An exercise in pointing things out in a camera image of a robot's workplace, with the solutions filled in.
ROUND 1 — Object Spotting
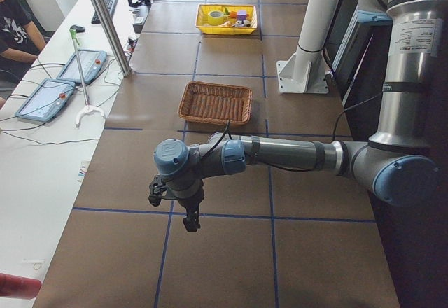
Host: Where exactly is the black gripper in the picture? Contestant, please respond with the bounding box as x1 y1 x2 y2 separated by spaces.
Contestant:
177 179 204 232

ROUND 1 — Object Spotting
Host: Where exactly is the yellow tape roll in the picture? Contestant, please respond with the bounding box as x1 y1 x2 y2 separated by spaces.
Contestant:
207 10 227 26

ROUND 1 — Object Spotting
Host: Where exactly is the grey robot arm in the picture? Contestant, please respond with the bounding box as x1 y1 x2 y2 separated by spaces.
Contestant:
148 0 447 232

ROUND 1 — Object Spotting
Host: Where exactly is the brown wicker basket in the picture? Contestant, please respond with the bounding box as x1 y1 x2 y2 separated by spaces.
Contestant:
178 81 253 126

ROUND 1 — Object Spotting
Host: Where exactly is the yellow plastic basket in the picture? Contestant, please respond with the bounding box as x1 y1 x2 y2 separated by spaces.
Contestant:
195 3 258 35

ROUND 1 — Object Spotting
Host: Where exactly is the reacher grabber stick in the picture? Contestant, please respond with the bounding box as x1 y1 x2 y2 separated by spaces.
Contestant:
69 29 106 128

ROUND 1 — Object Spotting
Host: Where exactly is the near teach pendant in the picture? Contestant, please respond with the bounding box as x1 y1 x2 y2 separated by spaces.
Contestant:
15 78 76 122

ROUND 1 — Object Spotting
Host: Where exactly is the teach pendant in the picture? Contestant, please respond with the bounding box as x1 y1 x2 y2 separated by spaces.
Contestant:
57 49 107 85
15 78 76 122

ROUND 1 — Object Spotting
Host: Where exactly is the far teach pendant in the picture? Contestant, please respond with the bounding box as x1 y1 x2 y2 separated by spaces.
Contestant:
57 49 107 85

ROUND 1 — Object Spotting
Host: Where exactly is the toy carrot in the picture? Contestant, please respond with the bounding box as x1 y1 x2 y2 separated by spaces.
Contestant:
224 7 237 19

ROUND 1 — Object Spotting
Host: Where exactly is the purple foam block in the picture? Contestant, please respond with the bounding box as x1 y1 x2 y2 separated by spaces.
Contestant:
237 10 247 21

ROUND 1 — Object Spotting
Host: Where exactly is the black computer mouse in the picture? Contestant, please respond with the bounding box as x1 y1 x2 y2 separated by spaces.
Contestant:
70 24 85 33

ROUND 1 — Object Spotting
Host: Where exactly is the black keyboard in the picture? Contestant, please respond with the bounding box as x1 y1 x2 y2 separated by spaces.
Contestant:
91 0 118 25

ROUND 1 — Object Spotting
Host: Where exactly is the seated person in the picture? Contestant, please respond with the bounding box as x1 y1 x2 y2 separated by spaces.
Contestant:
0 0 48 108

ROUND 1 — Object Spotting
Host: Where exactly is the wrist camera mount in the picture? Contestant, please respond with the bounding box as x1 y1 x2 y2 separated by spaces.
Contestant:
148 175 168 207

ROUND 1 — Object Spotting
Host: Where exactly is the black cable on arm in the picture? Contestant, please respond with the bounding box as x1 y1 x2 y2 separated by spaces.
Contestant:
199 118 386 172

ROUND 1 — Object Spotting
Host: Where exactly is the white pillar mount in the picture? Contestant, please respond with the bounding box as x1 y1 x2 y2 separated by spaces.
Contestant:
276 0 339 94

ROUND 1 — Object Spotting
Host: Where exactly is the aluminium frame post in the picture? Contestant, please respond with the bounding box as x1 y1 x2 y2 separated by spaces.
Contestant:
91 0 132 77

